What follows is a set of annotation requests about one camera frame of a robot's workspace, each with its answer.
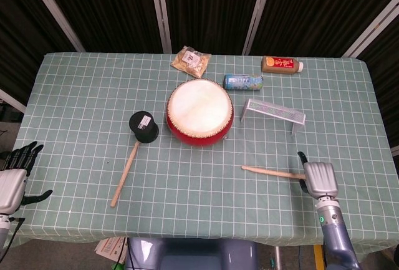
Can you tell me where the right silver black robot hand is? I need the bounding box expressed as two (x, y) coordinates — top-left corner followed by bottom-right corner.
(297, 151), (340, 198)

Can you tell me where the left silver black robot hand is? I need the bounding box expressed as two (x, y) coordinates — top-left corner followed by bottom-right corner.
(0, 141), (54, 218)

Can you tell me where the wooden drumstick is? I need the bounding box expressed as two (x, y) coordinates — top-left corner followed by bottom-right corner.
(241, 165), (307, 180)
(110, 141), (141, 208)

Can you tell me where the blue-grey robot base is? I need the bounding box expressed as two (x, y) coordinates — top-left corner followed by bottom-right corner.
(126, 237), (259, 270)

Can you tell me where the green grid cutting mat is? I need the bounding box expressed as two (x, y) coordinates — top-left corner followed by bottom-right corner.
(6, 52), (394, 254)

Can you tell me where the red drum with white skin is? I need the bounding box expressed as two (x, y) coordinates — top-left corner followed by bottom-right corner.
(165, 79), (234, 148)

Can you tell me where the white mesh shelf rack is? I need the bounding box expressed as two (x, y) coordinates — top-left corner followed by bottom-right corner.
(239, 98), (306, 136)

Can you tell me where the white table leg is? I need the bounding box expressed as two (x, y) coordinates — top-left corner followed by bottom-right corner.
(273, 246), (283, 270)

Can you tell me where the printed paper booklet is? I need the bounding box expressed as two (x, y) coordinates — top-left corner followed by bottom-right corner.
(94, 237), (128, 264)

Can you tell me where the brown bottle with orange label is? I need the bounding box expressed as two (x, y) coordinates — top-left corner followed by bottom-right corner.
(261, 55), (304, 74)

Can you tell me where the blue-green drink can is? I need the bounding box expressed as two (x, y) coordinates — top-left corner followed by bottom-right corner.
(223, 74), (264, 91)

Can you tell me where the black mesh pen holder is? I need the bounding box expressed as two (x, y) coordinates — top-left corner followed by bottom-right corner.
(128, 111), (160, 143)

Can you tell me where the dark pleated screen panel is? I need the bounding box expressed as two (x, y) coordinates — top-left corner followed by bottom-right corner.
(34, 0), (166, 54)
(249, 0), (399, 57)
(161, 0), (266, 55)
(0, 0), (77, 105)

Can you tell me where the clear bag of snacks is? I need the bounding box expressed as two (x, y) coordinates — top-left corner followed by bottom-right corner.
(170, 45), (212, 80)

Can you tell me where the white screen frame post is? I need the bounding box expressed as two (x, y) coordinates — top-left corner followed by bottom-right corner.
(342, 0), (399, 59)
(0, 89), (27, 113)
(148, 0), (173, 54)
(241, 0), (275, 55)
(23, 0), (87, 52)

